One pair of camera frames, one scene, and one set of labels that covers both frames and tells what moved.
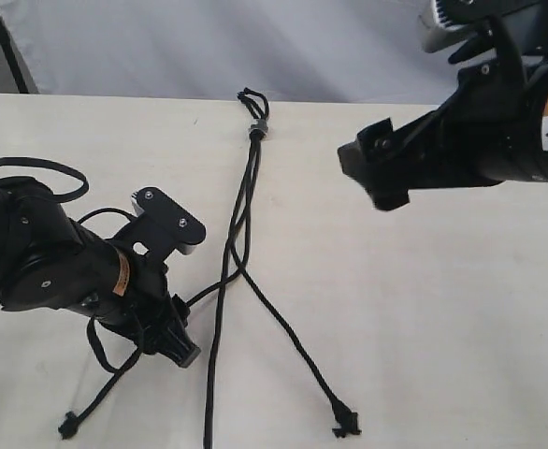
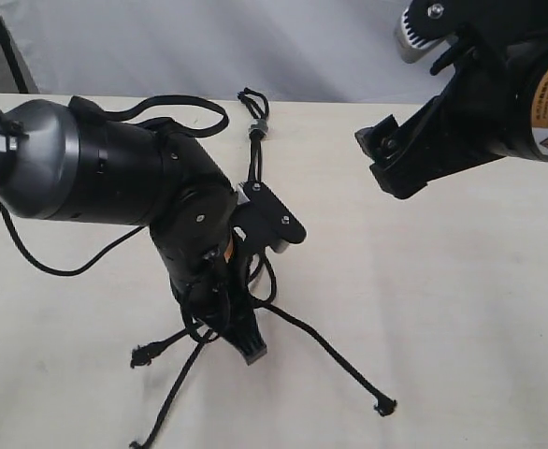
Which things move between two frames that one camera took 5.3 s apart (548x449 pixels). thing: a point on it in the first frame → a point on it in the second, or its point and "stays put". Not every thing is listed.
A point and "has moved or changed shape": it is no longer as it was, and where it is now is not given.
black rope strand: [66, 425] has moved or changed shape
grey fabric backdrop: [315, 51] stays put
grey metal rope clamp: [261, 124] stays put
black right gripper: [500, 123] → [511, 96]
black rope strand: [223, 290] → [199, 346]
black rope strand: [344, 416] → [258, 124]
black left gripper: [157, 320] → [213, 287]
